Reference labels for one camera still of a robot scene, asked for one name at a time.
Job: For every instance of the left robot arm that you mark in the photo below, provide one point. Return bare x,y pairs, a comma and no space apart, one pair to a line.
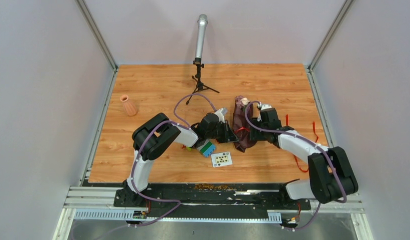
153,138

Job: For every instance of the black tripod stand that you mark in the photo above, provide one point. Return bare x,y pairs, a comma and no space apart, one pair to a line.
200,86

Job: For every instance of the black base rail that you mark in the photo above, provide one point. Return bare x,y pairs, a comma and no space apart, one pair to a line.
206,199

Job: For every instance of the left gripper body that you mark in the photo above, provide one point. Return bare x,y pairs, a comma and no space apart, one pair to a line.
220,133

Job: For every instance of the white slotted cable duct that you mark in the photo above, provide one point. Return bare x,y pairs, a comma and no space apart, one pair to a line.
271,217

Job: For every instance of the nine of spades card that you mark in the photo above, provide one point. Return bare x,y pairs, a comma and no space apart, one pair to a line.
221,159

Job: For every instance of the red ribbon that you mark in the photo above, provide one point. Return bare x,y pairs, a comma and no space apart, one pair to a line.
298,147

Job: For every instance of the pink ribbed vase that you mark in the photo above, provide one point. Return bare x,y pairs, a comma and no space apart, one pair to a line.
128,105

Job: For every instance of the multicolour toy brick car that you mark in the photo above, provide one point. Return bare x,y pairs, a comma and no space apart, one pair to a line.
205,148

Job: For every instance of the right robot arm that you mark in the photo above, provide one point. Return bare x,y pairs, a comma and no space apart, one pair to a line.
331,177

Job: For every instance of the silver microphone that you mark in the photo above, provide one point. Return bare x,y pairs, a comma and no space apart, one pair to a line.
202,24

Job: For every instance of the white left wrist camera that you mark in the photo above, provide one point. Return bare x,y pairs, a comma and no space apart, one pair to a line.
220,113

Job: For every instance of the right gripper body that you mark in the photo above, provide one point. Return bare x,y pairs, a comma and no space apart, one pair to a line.
255,121

